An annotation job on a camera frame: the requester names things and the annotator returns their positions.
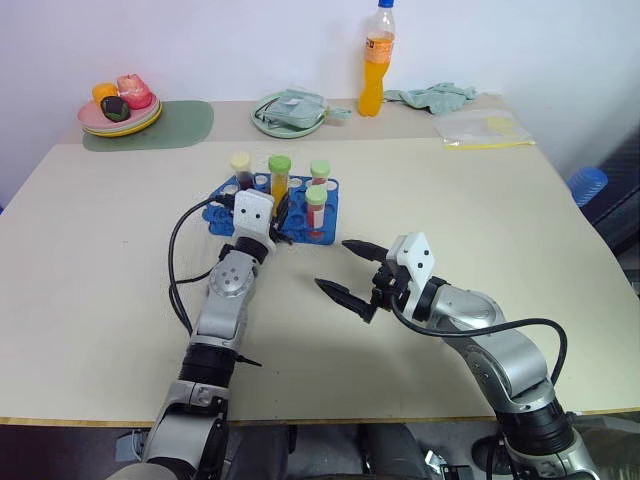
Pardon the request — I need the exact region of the blue test tube rack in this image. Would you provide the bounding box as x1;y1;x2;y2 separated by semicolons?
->
201;172;344;247

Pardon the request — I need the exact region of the grey bracket under table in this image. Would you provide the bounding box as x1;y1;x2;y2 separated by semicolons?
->
113;428;149;462

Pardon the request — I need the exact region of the black carbon-pattern object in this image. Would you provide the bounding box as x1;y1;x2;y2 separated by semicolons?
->
588;133;640;254

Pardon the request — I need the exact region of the pink toy apple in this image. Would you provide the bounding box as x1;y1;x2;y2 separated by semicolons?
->
116;73;153;111

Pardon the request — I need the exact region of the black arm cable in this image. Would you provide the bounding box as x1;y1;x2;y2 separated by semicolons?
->
167;195;242;342
389;293;570;417

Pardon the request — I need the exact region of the clear zip bag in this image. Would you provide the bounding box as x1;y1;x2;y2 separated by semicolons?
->
431;109;537;151

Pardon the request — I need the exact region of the green-capped pink tube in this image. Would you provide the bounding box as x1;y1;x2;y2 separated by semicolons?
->
308;159;332;194

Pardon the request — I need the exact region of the orange toy fruit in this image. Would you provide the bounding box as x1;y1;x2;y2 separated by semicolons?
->
91;82;121;105

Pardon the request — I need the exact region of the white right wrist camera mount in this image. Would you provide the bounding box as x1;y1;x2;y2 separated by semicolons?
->
386;231;438;321

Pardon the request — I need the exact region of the green-capped orange tube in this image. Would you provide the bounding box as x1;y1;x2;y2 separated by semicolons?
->
267;154;293;207

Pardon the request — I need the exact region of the pink plate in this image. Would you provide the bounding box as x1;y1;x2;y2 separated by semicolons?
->
76;94;162;130

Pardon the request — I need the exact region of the pale green plate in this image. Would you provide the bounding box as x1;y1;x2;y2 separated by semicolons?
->
250;91;329;140

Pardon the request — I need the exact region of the orange soda bottle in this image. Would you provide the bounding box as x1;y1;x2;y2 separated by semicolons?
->
356;0;397;119

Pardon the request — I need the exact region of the crumpled green cloth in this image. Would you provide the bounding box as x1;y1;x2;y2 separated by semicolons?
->
383;81;479;116

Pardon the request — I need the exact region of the green-capped red tube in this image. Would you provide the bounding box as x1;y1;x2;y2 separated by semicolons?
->
303;185;329;242

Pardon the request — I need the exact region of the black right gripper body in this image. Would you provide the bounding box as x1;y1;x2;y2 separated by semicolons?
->
370;251;415;315

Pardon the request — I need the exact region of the green placemat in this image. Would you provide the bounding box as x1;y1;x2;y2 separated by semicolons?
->
81;99;216;153

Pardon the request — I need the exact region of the cream-capped dark red tube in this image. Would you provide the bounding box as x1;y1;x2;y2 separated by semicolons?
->
228;151;257;192

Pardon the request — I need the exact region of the yellow plate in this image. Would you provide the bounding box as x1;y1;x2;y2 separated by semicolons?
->
81;101;165;140

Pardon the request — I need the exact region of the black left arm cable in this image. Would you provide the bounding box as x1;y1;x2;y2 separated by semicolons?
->
167;195;242;342

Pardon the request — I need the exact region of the dark rounded shape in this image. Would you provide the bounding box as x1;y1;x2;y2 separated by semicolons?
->
355;422;429;480

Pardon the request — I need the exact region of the dark toy fruit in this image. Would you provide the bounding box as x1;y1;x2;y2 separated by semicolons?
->
99;95;133;122

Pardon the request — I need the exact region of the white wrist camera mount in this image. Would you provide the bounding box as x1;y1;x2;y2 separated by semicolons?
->
386;231;438;321
232;189;277;247

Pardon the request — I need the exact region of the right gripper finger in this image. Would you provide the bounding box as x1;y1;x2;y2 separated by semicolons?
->
341;239;390;263
313;277;377;326

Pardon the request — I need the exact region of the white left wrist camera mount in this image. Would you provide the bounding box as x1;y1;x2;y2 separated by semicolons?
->
232;189;277;247

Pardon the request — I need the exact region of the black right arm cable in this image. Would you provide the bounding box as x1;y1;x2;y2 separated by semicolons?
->
389;293;570;417

